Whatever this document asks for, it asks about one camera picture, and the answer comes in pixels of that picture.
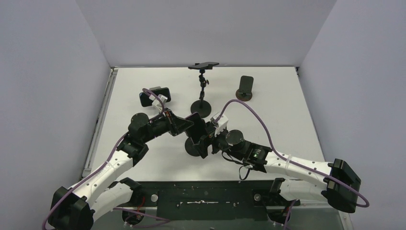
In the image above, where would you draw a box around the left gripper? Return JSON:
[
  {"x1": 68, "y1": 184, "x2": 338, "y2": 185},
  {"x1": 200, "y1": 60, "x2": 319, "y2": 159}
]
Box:
[{"x1": 142, "y1": 107, "x2": 193, "y2": 143}]

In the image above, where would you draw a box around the black round base stand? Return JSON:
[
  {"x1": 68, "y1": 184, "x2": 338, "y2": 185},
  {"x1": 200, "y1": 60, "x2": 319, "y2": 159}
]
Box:
[{"x1": 184, "y1": 138, "x2": 208, "y2": 159}]

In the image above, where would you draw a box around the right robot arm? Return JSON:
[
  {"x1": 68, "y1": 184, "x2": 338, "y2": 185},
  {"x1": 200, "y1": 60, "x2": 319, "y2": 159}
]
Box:
[{"x1": 193, "y1": 130, "x2": 361, "y2": 213}]

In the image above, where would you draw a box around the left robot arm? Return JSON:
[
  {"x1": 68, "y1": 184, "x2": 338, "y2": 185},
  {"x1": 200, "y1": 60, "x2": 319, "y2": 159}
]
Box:
[{"x1": 42, "y1": 109, "x2": 200, "y2": 230}]

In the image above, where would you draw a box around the tall black tripod stand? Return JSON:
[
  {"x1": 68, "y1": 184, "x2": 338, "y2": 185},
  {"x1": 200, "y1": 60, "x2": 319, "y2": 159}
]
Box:
[{"x1": 191, "y1": 70, "x2": 212, "y2": 118}]

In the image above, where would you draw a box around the white metal phone stand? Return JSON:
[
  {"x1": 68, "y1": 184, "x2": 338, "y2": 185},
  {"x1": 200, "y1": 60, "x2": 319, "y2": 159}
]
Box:
[{"x1": 151, "y1": 91, "x2": 166, "y2": 115}]

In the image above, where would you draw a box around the phone on white stand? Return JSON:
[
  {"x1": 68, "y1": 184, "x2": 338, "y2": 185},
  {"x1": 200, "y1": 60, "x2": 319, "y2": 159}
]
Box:
[{"x1": 139, "y1": 87, "x2": 171, "y2": 107}]

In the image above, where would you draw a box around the wooden base phone stand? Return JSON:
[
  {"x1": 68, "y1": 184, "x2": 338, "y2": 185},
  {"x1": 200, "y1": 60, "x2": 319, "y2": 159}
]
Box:
[{"x1": 236, "y1": 76, "x2": 254, "y2": 102}]

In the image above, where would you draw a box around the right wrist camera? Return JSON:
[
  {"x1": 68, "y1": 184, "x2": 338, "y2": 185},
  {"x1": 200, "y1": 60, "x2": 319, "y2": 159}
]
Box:
[{"x1": 211, "y1": 112, "x2": 229, "y2": 137}]

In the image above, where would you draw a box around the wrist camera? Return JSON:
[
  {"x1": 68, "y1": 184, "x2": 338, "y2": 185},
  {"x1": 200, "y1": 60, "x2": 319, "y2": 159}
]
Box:
[
  {"x1": 211, "y1": 112, "x2": 229, "y2": 137},
  {"x1": 149, "y1": 94, "x2": 168, "y2": 112}
]

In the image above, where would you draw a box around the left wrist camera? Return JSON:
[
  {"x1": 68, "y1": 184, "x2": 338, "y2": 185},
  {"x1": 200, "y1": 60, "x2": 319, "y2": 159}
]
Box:
[{"x1": 149, "y1": 94, "x2": 168, "y2": 112}]

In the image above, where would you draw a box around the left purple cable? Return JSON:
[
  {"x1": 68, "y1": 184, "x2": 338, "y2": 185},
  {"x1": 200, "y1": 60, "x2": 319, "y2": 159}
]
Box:
[{"x1": 41, "y1": 88, "x2": 166, "y2": 230}]

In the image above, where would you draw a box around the purple cable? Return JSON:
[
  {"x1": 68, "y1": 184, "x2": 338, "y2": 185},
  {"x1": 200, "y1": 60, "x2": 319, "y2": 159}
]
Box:
[
  {"x1": 41, "y1": 88, "x2": 166, "y2": 230},
  {"x1": 214, "y1": 99, "x2": 370, "y2": 230}
]

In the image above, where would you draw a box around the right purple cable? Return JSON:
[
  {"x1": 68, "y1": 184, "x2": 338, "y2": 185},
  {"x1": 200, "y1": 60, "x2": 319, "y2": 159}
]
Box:
[{"x1": 214, "y1": 99, "x2": 370, "y2": 230}]

